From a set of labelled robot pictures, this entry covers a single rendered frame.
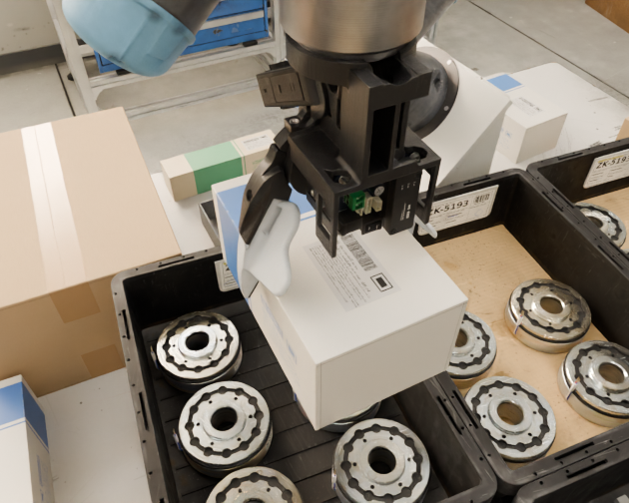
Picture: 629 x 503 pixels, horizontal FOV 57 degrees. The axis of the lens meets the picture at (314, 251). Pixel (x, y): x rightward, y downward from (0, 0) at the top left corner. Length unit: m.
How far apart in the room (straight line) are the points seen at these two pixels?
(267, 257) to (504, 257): 0.56
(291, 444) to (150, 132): 2.14
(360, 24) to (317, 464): 0.51
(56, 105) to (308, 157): 2.73
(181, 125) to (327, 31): 2.43
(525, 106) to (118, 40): 1.07
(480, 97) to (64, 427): 0.82
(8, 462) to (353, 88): 0.64
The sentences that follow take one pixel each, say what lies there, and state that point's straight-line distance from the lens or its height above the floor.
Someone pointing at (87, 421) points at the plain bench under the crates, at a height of 0.70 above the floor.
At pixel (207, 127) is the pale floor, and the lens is 2.67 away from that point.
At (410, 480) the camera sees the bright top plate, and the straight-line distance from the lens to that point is 0.65.
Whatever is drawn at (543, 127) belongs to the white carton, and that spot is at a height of 0.78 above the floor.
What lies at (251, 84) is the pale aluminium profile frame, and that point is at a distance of 2.69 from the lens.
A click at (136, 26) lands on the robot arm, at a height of 1.30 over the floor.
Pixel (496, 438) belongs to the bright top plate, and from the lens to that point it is 0.69.
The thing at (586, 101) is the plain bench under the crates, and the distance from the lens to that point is 1.60.
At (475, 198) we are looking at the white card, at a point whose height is 0.90.
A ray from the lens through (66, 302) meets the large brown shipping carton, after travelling 0.81.
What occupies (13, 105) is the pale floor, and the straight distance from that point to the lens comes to 3.12.
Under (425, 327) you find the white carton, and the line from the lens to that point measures 0.41.
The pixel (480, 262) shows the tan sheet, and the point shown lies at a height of 0.83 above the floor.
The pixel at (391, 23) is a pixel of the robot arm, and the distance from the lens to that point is 0.29.
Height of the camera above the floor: 1.45
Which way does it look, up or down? 46 degrees down
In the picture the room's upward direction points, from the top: straight up
